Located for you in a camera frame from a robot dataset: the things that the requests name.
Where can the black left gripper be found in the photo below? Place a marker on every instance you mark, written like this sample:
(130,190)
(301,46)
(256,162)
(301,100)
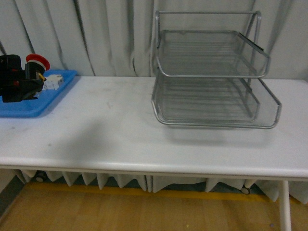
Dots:
(14,87)

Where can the red emergency stop button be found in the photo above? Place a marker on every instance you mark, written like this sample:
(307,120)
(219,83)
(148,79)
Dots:
(35,67)

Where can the silver mesh tray rack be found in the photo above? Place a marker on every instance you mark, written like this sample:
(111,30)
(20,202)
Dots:
(210,69)

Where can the blue plastic tray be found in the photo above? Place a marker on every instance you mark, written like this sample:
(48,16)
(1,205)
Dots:
(34,108)

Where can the white circuit breaker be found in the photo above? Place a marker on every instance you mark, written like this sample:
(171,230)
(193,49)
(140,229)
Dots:
(52,82)

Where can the white pleated curtain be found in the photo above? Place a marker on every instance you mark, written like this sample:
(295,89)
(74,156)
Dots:
(116,37)

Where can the white table leg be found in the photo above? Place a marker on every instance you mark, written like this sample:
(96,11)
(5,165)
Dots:
(284,206)

